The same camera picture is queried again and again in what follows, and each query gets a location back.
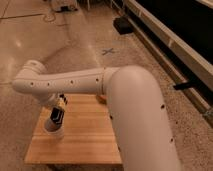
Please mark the long white black bench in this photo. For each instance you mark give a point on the long white black bench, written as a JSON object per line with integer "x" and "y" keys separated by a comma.
{"x": 191, "y": 72}

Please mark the wooden table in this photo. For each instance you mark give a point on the wooden table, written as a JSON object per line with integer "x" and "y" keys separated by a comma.
{"x": 87, "y": 136}

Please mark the black box on floor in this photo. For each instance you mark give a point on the black box on floor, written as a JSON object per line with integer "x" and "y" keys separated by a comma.
{"x": 122, "y": 25}

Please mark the white device on floor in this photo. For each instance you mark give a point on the white device on floor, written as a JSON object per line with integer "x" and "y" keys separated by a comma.
{"x": 60, "y": 5}

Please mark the white ceramic cup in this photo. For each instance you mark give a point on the white ceramic cup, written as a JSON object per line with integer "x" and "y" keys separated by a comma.
{"x": 52, "y": 129}

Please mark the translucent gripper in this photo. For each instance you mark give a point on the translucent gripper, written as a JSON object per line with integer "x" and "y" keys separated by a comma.
{"x": 61, "y": 101}

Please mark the orange bowl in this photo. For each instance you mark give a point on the orange bowl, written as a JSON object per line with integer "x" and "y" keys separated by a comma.
{"x": 102, "y": 99}

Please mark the black striped eraser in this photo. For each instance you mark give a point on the black striped eraser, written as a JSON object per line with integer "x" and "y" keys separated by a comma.
{"x": 57, "y": 116}

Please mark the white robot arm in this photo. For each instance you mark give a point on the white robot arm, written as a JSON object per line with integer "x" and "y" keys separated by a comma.
{"x": 135, "y": 103}

